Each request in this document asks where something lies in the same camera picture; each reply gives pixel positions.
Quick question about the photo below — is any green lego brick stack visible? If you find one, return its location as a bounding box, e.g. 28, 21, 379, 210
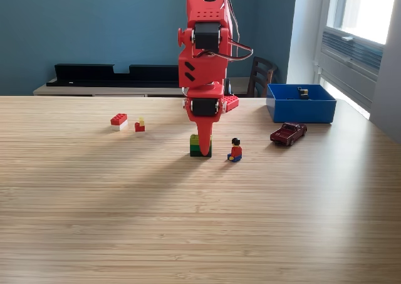
189, 134, 212, 158

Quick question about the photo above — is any red white lego brick stack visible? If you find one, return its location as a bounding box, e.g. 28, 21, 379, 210
110, 113, 128, 132

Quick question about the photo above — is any blue plastic bin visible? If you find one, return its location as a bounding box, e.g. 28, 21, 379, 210
266, 83, 337, 124

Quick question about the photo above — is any toy figure red shirt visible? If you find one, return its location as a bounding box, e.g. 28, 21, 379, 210
227, 137, 244, 163

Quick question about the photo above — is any dark wooden chair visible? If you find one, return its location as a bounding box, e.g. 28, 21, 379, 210
246, 56, 279, 98

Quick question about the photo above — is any dark red toy car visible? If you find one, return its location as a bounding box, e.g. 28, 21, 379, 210
269, 122, 308, 147

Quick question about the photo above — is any pale wooden sideboard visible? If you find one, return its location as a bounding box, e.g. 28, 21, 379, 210
33, 76, 261, 98

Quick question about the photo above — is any black shelf unit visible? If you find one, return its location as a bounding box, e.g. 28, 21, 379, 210
46, 63, 190, 89

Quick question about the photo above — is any grey window vent unit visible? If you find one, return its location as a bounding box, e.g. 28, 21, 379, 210
316, 26, 385, 111

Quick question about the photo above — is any bright window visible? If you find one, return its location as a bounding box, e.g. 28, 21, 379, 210
325, 0, 398, 46

